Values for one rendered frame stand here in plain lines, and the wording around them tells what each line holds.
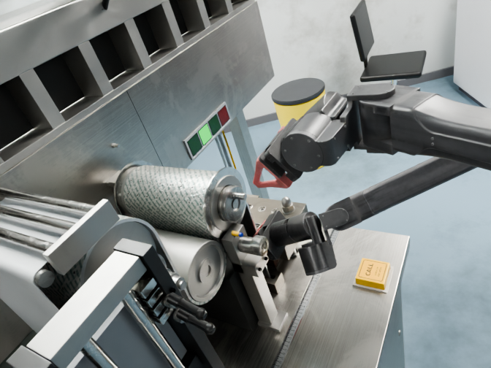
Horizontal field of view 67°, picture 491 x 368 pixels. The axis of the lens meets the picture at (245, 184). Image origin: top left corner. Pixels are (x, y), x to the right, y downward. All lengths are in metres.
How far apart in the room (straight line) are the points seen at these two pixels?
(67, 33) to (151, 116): 0.28
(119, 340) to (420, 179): 0.61
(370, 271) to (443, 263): 1.27
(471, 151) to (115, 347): 0.44
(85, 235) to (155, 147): 0.59
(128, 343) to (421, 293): 1.77
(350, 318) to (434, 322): 1.11
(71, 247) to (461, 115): 0.46
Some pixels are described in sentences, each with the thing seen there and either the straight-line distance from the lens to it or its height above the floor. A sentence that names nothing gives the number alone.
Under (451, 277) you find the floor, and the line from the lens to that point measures 2.19.
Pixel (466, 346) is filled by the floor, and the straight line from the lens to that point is 1.98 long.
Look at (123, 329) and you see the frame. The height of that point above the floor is 1.36.
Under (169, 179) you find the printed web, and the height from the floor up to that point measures 1.31.
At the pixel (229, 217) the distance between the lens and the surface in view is 0.74.
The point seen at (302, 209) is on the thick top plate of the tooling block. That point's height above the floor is 1.03.
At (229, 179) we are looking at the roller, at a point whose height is 1.29.
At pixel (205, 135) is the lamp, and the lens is 1.22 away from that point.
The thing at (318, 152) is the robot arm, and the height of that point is 1.45.
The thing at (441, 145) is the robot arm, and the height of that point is 1.45.
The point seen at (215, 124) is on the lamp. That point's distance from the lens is 1.26.
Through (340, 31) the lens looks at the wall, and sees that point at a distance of 3.67.
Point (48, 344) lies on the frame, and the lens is 0.41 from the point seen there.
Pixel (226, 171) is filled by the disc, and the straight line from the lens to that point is 0.75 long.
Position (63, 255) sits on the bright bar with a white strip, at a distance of 0.49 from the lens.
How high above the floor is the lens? 1.70
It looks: 34 degrees down
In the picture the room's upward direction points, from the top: 19 degrees counter-clockwise
